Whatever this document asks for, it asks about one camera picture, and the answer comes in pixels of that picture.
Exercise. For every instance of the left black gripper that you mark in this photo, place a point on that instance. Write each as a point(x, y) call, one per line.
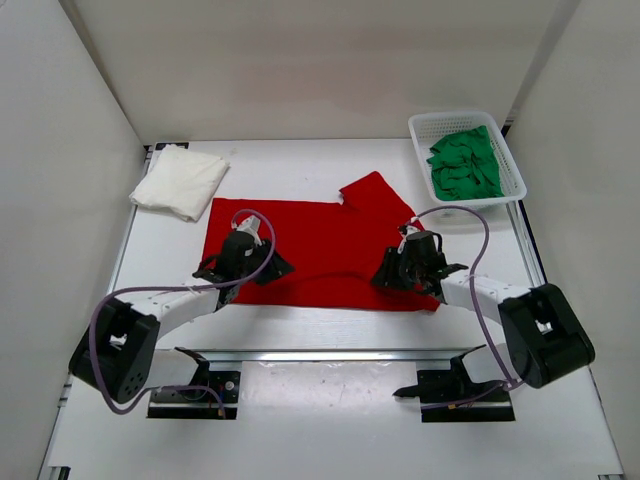
point(278, 268)

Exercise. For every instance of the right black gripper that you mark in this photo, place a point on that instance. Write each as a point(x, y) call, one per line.
point(387, 277)

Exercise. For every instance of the red t shirt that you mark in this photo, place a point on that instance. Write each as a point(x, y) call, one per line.
point(335, 248)

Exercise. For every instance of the white t shirt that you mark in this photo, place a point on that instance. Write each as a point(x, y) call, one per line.
point(180, 181)

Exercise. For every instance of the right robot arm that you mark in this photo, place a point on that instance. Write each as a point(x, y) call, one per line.
point(544, 339)

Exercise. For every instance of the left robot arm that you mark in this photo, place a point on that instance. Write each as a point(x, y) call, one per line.
point(118, 353)

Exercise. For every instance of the green t shirt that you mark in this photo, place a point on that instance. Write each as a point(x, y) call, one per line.
point(464, 166)

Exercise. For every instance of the white plastic basket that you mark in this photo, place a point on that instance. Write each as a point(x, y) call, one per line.
point(427, 129)

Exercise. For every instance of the blue label sticker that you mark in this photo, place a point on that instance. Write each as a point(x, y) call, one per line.
point(162, 145)

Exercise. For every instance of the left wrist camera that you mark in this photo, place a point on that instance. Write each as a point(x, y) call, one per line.
point(250, 225)

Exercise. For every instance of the aluminium table rail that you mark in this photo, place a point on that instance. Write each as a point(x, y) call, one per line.
point(329, 355)

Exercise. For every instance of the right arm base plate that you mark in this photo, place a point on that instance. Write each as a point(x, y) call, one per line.
point(450, 396)

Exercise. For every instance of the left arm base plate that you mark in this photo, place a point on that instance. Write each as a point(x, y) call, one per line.
point(223, 378)

